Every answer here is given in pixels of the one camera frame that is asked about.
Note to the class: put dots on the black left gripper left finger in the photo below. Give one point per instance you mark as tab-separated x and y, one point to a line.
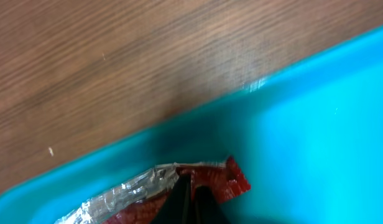
176	208

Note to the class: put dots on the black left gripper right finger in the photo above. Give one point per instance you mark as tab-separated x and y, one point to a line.
207	209

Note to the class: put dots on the red snack wrapper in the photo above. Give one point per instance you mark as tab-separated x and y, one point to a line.
139	199

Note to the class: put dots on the teal plastic tray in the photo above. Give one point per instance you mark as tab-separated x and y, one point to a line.
309	140

